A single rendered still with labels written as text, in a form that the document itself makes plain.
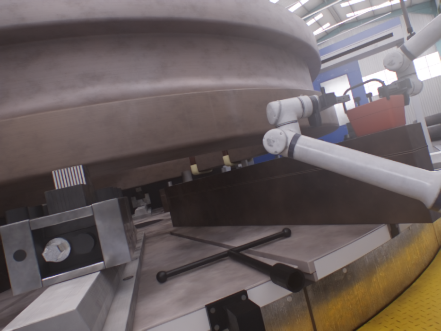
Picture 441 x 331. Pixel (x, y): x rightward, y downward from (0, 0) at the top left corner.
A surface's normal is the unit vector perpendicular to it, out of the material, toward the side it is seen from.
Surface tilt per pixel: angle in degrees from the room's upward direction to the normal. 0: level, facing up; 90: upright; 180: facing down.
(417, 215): 90
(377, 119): 97
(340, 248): 90
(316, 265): 90
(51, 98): 72
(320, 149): 68
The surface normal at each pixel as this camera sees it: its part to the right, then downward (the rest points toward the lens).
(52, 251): 0.23, -0.11
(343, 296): 0.47, -0.15
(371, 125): -0.75, 0.28
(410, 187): -0.52, 0.29
